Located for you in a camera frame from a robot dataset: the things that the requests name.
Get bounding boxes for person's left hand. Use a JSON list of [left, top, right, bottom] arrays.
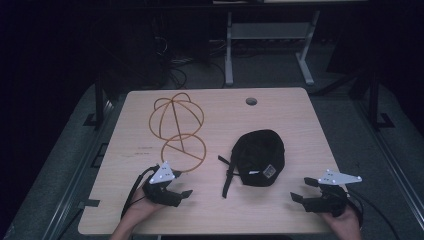
[[121, 189, 167, 232]]

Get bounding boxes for grey metal stand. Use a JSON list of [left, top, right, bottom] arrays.
[[224, 9, 321, 87]]

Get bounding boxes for black stand leg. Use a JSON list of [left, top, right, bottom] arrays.
[[82, 71, 113, 129], [348, 63, 396, 130]]

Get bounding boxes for black cap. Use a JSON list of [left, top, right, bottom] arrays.
[[217, 129, 286, 200]]

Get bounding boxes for gold wire hat stand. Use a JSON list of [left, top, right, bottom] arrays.
[[148, 92, 207, 174]]

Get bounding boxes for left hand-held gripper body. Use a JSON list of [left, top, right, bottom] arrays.
[[142, 161, 184, 208]]

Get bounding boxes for black floor cables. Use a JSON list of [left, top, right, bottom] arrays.
[[151, 34, 228, 90]]

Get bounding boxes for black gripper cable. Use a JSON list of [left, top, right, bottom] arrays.
[[345, 191, 401, 240], [120, 165, 159, 219]]

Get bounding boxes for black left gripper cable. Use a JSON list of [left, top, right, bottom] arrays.
[[120, 165, 159, 219]]

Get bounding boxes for person's right hand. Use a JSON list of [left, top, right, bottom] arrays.
[[321, 204, 363, 240]]

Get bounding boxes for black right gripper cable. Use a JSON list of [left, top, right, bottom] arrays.
[[345, 191, 401, 240]]

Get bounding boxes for dark tape strip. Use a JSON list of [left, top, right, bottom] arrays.
[[77, 198, 101, 210]]

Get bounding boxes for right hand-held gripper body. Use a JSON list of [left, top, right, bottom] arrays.
[[302, 168, 363, 218]]

